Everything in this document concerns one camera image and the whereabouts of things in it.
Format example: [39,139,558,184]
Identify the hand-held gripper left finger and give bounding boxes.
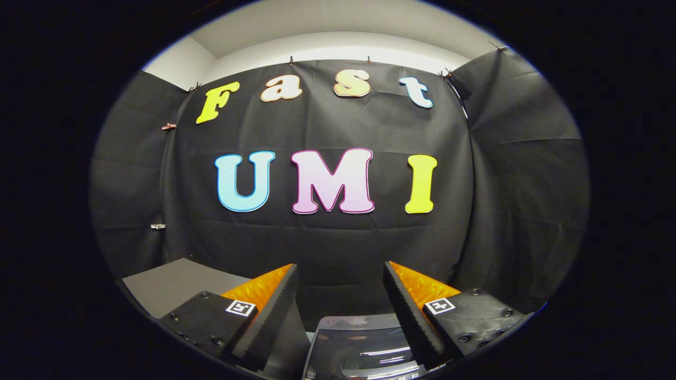
[157,263,299,371]

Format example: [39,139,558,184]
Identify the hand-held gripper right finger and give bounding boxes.
[383,261,535,370]

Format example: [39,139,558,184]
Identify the black backdrop cloth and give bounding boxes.
[89,46,591,317]

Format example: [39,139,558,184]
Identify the grey table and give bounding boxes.
[123,258,252,319]

